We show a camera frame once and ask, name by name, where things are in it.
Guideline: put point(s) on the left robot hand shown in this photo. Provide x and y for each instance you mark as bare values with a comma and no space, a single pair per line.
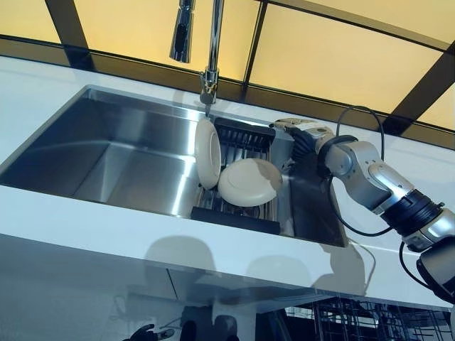
142,334

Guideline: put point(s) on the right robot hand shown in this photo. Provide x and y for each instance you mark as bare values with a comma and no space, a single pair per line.
305,142

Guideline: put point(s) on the cream round plate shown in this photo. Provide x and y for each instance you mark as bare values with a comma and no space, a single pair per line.
204,156
245,184

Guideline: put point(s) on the black roll-up drying rack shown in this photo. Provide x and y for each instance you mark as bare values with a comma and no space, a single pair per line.
245,136

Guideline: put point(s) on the dark right robot leg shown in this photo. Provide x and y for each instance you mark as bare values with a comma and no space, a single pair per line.
225,328

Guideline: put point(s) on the chrome gooseneck faucet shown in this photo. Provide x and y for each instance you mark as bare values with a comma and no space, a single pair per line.
213,42

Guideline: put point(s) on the stainless steel sink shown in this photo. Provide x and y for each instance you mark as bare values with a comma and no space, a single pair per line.
106,149

